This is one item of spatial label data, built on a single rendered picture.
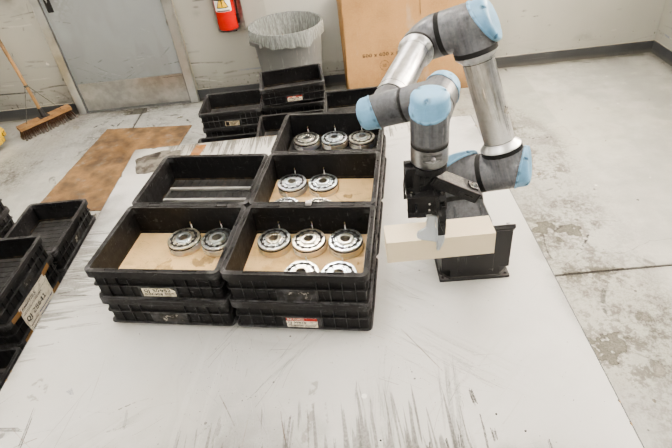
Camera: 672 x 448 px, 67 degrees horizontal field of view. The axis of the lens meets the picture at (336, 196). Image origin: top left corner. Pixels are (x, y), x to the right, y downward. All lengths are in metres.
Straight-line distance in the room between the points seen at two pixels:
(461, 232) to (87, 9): 3.95
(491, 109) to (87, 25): 3.78
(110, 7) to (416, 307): 3.68
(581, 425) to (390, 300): 0.57
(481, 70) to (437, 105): 0.49
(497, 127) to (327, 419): 0.88
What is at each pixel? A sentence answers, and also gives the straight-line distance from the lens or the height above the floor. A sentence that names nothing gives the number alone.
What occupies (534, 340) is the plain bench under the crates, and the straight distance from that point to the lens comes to 1.50.
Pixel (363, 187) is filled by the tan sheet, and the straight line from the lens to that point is 1.76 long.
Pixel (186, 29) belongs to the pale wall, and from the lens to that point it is 4.51.
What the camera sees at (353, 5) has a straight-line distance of 4.16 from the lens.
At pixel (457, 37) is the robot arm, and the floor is 1.38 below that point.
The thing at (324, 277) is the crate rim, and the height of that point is 0.92.
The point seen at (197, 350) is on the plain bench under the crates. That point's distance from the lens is 1.55.
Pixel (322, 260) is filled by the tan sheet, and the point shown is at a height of 0.83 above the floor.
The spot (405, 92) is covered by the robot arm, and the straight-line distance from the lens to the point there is 1.07.
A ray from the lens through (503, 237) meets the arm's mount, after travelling 1.53.
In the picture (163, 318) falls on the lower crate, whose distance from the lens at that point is 1.63.
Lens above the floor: 1.86
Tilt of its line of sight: 36 degrees down
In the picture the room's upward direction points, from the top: 7 degrees counter-clockwise
